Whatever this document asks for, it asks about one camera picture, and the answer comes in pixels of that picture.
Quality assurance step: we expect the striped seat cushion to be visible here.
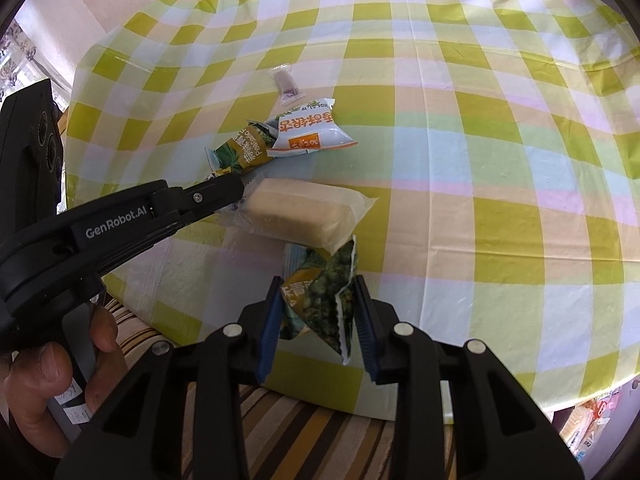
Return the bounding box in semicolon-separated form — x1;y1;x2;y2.
95;300;456;480

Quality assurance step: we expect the person's left hand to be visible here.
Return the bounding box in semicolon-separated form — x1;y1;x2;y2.
0;307;129;459

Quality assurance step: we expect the green checked plastic tablecloth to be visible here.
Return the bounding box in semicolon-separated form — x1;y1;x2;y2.
57;0;640;423

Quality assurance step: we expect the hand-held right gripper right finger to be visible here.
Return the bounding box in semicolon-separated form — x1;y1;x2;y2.
350;275;586;480

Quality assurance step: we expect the yellow layered cake packet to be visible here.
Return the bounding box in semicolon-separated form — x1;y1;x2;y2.
557;405;593;451

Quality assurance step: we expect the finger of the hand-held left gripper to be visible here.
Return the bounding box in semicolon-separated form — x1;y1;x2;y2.
150;174;248;233

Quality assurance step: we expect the small purple candy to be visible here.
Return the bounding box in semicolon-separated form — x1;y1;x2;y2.
268;65;305;106

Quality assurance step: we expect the green pea packet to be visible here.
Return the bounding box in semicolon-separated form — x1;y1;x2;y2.
277;235;361;366
204;120;281;181

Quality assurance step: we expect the beige cake clear packet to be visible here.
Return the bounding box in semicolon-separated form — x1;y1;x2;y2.
227;177;381;253

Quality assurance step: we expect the white orange snack packet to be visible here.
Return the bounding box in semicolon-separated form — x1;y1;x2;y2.
267;98;360;158

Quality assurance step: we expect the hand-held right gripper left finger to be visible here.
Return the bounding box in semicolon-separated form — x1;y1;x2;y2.
52;275;286;480

